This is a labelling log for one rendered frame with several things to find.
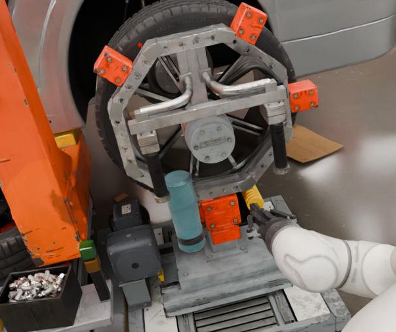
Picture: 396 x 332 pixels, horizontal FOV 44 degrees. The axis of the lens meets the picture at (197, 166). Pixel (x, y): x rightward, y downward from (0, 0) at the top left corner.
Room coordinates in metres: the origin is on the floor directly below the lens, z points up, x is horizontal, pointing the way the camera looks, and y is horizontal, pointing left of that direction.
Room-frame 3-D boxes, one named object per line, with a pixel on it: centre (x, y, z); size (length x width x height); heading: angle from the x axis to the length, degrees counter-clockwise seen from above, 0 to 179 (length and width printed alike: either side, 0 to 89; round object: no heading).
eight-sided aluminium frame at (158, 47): (1.41, -0.05, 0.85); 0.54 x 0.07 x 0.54; 93
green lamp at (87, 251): (1.16, 0.36, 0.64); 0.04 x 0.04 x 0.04; 3
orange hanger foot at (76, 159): (1.70, 0.51, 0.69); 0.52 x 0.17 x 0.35; 3
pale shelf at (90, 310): (1.15, 0.55, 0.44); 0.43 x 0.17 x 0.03; 93
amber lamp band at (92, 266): (1.16, 0.36, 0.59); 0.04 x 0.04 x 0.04; 3
